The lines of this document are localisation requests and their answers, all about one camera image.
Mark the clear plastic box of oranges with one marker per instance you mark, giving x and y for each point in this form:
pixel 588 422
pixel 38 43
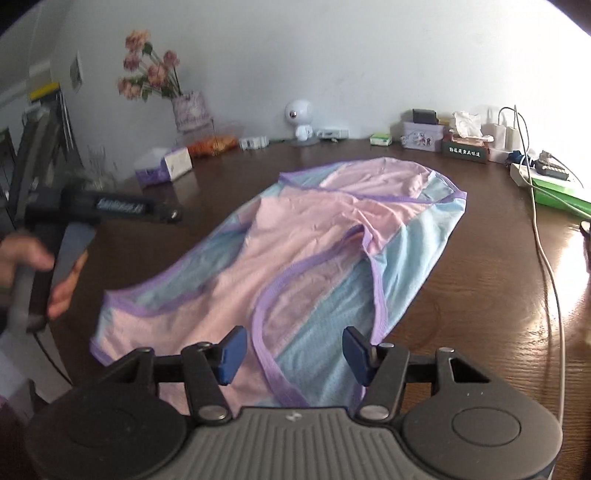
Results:
pixel 214 144

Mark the white power strip with plugs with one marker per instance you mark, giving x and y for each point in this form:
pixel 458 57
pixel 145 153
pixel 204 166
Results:
pixel 561 164

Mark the blue small item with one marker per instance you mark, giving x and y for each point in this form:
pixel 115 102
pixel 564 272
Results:
pixel 521 159

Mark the white wall charger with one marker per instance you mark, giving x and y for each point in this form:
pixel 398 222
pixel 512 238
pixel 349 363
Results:
pixel 514 138
pixel 494 134

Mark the green and white small box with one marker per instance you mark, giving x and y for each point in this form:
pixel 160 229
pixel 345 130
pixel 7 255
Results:
pixel 381 139

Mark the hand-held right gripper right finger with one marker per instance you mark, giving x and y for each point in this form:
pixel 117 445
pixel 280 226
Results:
pixel 358 355

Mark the dried pink rose bouquet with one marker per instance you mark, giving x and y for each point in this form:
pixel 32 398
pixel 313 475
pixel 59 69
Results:
pixel 147 64

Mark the crumpled white tissue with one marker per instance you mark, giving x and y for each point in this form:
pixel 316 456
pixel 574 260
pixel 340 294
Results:
pixel 466 124

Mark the clear glass cups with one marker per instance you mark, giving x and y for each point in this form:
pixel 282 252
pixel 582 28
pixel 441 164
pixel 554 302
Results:
pixel 101 164

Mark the dark green labelled box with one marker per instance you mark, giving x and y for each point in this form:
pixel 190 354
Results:
pixel 464 152

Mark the bright green flat box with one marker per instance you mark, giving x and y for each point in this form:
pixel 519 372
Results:
pixel 561 196

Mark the grey metal rack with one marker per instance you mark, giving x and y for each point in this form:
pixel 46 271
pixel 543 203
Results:
pixel 32 147

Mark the white flat box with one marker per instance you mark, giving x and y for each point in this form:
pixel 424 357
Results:
pixel 521 175

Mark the white rectangular device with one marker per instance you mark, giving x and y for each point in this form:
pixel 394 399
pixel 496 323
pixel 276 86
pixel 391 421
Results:
pixel 332 134

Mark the pink blue purple-trimmed garment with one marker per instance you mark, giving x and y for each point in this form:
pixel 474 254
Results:
pixel 300 221

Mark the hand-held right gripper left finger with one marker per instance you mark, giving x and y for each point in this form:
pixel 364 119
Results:
pixel 233 355

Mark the black rectangular device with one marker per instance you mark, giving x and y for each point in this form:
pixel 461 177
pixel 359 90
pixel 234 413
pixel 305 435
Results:
pixel 553 171

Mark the purple white tissue pack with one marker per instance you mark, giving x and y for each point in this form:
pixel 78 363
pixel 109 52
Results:
pixel 175 164

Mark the mottled purple white vase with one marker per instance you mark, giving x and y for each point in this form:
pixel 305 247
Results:
pixel 189 113

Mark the person's left hand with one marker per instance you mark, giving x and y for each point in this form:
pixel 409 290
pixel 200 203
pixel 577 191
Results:
pixel 23 254

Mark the white plastic clip holder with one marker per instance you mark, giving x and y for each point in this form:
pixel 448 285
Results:
pixel 254 143

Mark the printed grey tin box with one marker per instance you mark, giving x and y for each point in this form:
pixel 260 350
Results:
pixel 420 137

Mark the black power adapter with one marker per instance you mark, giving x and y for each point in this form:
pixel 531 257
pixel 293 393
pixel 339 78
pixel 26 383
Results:
pixel 425 116

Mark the white round-headed robot figure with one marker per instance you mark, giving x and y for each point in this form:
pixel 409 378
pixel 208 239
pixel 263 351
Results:
pixel 299 113

